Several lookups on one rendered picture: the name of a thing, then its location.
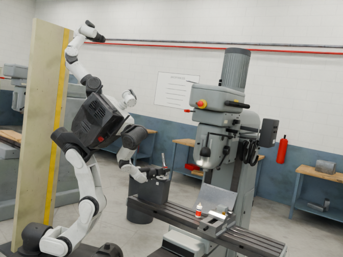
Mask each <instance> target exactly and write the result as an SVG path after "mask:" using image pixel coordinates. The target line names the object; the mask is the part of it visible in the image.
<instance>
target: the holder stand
mask: <svg viewBox="0 0 343 257"><path fill-rule="evenodd" d="M170 181H171V180H170V179H167V178H166V177H163V176H156V177H155V178H153V179H147V180H146V181H145V182H144V183H140V185H139V192H138V198H141V199H144V200H147V201H150V202H153V203H156V204H159V205H162V204H164V203H166V202H167V201H168V194H169V188H170Z"/></svg>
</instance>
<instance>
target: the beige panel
mask: <svg viewBox="0 0 343 257"><path fill-rule="evenodd" d="M73 37H74V31H73V30H70V29H67V28H65V27H62V26H59V25H56V24H53V23H50V22H47V21H44V20H41V19H39V18H33V24H32V35H31V46H30V56H29V66H28V77H27V88H26V98H25V105H24V115H23V126H22V137H21V147H20V158H19V169H18V179H17V189H16V200H15V211H14V221H13V232H12V241H10V242H7V243H4V244H2V245H0V252H1V253H2V254H4V255H5V256H6V257H9V256H11V255H12V254H14V253H15V252H17V249H18V248H19V247H20V246H22V245H23V240H22V238H21V233H22V231H23V229H24V228H25V227H26V226H27V225H28V224H29V223H31V222H37V223H41V224H45V225H49V226H53V217H54V207H55V198H56V189H57V180H58V171H59V162H60V152H61V148H60V147H59V146H58V145H57V144H56V143H55V142H54V141H53V140H52V139H51V134H52V133H53V131H55V130H56V129H57V128H59V127H62V126H63V125H64V116H65V107H66V98H67V88H68V79H69V70H68V69H67V68H66V67H65V55H64V54H65V49H66V48H67V46H68V44H69V43H70V42H71V41H73Z"/></svg>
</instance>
